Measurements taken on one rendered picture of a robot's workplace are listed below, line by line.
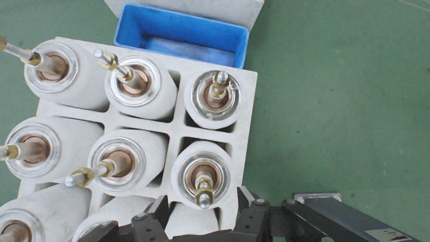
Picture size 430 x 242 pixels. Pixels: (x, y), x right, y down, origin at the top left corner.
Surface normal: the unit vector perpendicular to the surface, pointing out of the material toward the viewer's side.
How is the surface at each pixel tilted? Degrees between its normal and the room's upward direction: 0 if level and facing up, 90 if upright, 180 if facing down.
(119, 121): 0
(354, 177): 0
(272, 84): 0
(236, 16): 90
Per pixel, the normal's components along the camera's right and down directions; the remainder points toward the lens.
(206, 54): 0.07, -0.07
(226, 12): -0.19, 0.98
